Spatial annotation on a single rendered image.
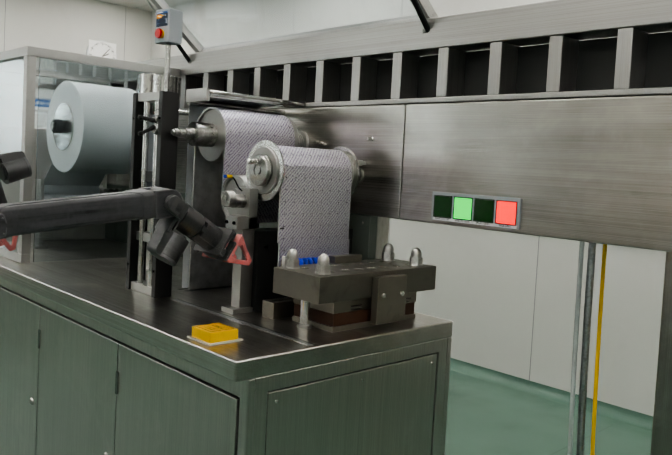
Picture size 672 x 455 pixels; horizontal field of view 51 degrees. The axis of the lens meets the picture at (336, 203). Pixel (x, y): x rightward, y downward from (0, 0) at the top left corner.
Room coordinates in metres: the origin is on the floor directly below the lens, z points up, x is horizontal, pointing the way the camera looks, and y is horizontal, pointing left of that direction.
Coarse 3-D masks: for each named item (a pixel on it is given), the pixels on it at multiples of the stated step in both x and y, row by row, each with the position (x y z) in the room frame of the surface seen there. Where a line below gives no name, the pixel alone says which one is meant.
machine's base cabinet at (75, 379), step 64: (0, 320) 2.27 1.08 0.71; (64, 320) 1.90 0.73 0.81; (0, 384) 2.25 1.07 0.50; (64, 384) 1.89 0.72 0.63; (128, 384) 1.63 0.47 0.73; (192, 384) 1.43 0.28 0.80; (256, 384) 1.31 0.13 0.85; (320, 384) 1.43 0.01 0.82; (384, 384) 1.57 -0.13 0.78; (448, 384) 1.73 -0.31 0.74; (0, 448) 2.24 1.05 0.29; (64, 448) 1.88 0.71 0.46; (128, 448) 1.62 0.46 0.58; (192, 448) 1.42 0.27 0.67; (256, 448) 1.31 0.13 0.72; (320, 448) 1.44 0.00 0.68; (384, 448) 1.57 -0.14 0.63
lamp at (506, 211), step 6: (498, 204) 1.60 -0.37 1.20; (504, 204) 1.59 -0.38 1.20; (510, 204) 1.57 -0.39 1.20; (498, 210) 1.60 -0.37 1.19; (504, 210) 1.58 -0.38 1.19; (510, 210) 1.57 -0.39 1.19; (498, 216) 1.60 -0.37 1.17; (504, 216) 1.58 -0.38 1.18; (510, 216) 1.57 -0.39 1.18; (498, 222) 1.59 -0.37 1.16; (504, 222) 1.58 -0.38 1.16; (510, 222) 1.57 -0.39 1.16
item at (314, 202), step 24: (288, 168) 1.68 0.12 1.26; (312, 168) 1.73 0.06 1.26; (336, 168) 1.79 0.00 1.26; (288, 192) 1.68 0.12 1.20; (312, 192) 1.73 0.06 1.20; (336, 192) 1.79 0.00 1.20; (288, 216) 1.68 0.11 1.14; (312, 216) 1.74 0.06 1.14; (336, 216) 1.79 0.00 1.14; (288, 240) 1.69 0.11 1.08; (312, 240) 1.74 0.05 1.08
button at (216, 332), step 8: (192, 328) 1.43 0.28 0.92; (200, 328) 1.41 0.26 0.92; (208, 328) 1.42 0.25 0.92; (216, 328) 1.42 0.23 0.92; (224, 328) 1.42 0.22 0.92; (232, 328) 1.43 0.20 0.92; (192, 336) 1.43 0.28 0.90; (200, 336) 1.41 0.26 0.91; (208, 336) 1.39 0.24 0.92; (216, 336) 1.39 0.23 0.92; (224, 336) 1.41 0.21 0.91; (232, 336) 1.42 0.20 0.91
